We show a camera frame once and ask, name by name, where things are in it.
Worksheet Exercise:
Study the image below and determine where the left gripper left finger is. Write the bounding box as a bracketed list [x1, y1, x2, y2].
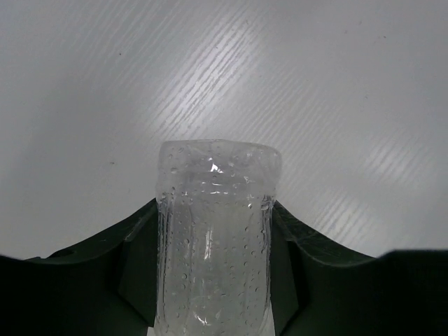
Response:
[1, 201, 158, 335]

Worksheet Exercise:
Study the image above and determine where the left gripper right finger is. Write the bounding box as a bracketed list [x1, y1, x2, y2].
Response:
[270, 203, 447, 335]

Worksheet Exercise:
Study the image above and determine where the long clear bottle white cap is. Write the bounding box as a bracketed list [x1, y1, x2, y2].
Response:
[154, 140, 282, 335]

